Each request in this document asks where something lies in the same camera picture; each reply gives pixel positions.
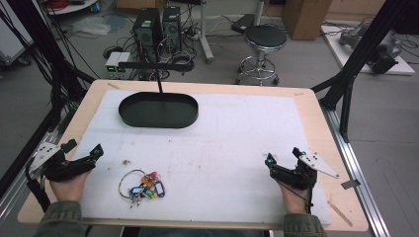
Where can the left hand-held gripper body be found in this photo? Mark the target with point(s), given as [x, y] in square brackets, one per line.
[56, 168]

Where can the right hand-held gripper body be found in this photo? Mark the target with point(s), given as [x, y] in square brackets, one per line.
[304, 176]

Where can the black oval tray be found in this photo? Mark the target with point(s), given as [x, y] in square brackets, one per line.
[158, 113]

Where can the person's left hand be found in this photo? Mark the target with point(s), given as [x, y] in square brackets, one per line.
[69, 189]

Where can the person's right hand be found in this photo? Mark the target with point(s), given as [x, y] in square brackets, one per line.
[294, 200]

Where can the small dark crumb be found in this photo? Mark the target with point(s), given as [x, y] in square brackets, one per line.
[125, 162]

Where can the white foam mat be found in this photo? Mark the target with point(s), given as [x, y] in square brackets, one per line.
[224, 148]

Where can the thin wooden strip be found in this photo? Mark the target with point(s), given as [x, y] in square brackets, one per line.
[339, 213]

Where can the white bench power supply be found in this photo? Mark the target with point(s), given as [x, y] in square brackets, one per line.
[112, 64]
[123, 62]

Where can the black T-shaped stand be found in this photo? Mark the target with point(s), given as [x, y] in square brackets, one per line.
[154, 65]

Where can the white board on floor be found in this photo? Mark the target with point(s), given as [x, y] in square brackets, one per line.
[342, 54]

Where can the black round stool chrome base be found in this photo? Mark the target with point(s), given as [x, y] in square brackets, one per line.
[265, 38]

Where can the clear plastic bag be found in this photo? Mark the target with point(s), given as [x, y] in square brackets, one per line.
[90, 25]

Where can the large black computer tower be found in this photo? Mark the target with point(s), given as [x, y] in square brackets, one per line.
[147, 29]

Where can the brown cardboard box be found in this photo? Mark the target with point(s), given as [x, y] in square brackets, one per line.
[306, 18]

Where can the white round table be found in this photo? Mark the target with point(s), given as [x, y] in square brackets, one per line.
[70, 7]

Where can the black flat box on floor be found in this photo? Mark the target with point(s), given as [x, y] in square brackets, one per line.
[243, 23]

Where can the small black computer tower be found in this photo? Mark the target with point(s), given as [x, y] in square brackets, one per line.
[172, 28]

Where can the white desk leg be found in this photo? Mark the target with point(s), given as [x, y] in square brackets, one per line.
[204, 31]

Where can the aluminium rail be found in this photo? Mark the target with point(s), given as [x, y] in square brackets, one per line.
[19, 184]
[359, 171]

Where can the small grey metal bracket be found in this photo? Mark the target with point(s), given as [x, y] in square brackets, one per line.
[350, 184]

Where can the black metal frame post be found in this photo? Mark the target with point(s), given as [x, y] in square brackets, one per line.
[359, 56]
[42, 42]

